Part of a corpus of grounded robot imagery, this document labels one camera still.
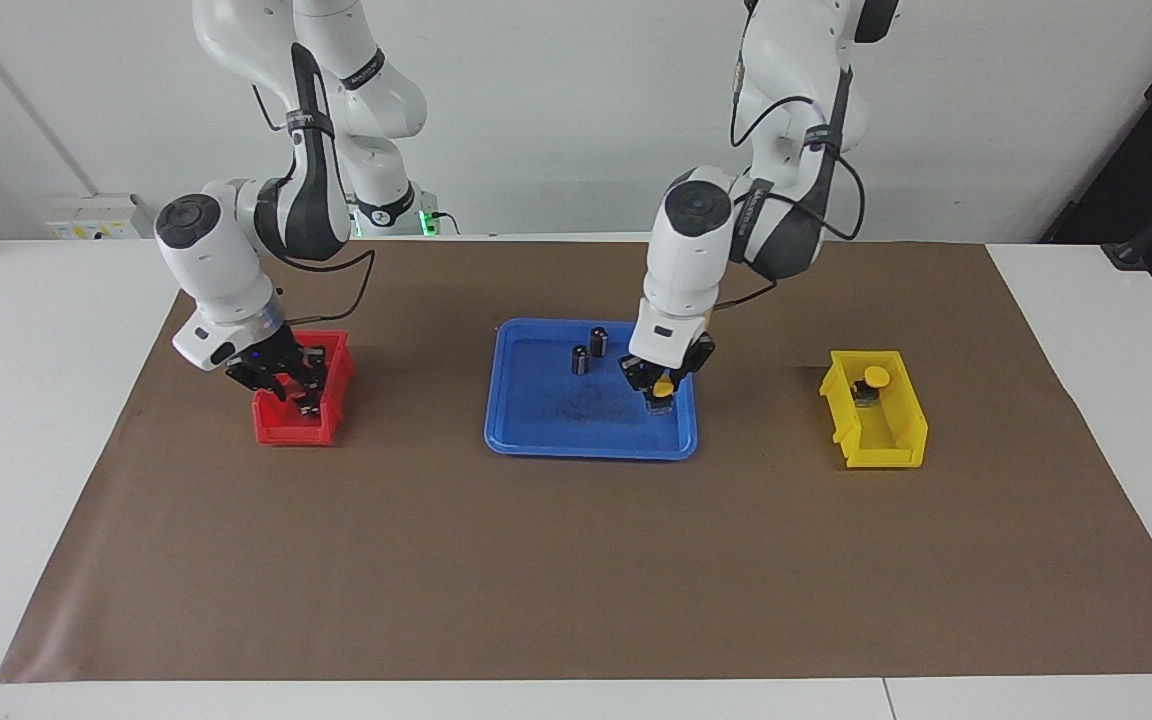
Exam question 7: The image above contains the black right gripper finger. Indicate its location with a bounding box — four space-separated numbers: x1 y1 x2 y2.
228 372 289 403
298 347 329 416

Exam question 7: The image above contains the red plastic storage bin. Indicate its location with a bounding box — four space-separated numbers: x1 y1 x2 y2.
252 330 356 447

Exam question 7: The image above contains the blue plastic tray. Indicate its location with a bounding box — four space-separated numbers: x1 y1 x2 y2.
483 318 700 462

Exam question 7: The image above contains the brown paper table mat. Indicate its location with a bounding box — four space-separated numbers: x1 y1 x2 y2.
0 237 1152 684

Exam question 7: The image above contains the yellow plastic storage bin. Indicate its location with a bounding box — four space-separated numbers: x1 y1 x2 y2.
819 350 930 470

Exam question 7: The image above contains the black background panel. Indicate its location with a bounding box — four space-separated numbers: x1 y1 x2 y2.
1041 0 1152 296

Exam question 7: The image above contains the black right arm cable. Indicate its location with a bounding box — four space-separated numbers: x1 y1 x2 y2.
251 85 377 328

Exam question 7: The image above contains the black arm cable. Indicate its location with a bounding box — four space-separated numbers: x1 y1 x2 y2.
251 85 377 328
716 55 869 311

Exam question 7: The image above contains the white wall socket box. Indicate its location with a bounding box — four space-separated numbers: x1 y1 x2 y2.
46 194 143 241

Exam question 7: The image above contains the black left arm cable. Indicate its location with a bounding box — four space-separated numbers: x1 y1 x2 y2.
716 55 869 311

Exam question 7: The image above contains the white wall cable conduit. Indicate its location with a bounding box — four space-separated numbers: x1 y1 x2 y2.
0 0 102 199

